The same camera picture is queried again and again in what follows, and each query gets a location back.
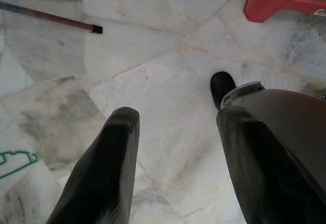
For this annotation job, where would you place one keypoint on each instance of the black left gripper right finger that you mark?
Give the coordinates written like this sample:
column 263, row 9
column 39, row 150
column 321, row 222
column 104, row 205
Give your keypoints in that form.
column 259, row 178

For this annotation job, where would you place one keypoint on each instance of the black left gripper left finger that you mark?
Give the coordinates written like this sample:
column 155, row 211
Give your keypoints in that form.
column 107, row 170

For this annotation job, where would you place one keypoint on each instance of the green plastic hanger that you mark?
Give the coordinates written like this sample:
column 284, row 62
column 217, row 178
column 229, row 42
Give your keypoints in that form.
column 19, row 169

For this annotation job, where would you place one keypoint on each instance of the silver metal clothes rack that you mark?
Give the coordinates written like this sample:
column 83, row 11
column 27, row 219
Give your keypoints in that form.
column 51, row 17

